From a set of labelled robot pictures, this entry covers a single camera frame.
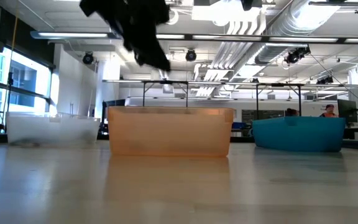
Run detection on teal plastic bin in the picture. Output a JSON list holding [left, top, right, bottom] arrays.
[[252, 116, 347, 153]]

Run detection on yellow hanging cord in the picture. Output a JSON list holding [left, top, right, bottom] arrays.
[[11, 17, 19, 53]]

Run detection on white ceiling baffles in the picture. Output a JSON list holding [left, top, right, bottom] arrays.
[[194, 11, 269, 98]]

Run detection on orange plastic bin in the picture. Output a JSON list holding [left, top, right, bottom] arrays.
[[106, 106, 234, 157]]

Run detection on black cart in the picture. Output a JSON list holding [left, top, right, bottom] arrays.
[[97, 98, 126, 141]]

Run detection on long ceiling light bar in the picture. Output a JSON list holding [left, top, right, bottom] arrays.
[[29, 30, 358, 44]]

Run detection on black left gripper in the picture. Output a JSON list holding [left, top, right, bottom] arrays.
[[79, 0, 171, 72]]

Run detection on black metal frame stand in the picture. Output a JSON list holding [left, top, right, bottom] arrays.
[[141, 80, 190, 108], [255, 82, 303, 118]]

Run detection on black monitor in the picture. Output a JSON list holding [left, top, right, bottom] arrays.
[[336, 98, 358, 123]]

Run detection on clear plastic bin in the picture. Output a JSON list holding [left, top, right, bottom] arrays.
[[5, 111, 101, 147]]

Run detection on black ceiling spotlight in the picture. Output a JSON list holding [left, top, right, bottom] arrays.
[[185, 49, 198, 62], [81, 52, 94, 65]]

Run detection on white cable coil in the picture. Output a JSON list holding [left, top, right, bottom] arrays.
[[168, 9, 180, 26]]

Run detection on silver ventilation duct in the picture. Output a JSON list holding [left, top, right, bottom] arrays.
[[253, 0, 341, 65]]

